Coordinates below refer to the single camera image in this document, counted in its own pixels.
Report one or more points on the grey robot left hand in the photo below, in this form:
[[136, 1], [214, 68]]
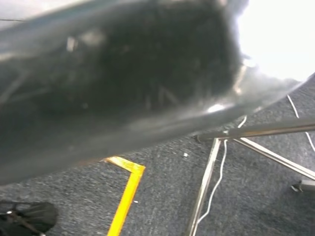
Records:
[[123, 97]]

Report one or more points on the steel workbench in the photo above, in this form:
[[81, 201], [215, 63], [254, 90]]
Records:
[[258, 130]]

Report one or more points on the wrinkled yellow floor tape square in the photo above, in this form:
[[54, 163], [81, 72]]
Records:
[[128, 195]]

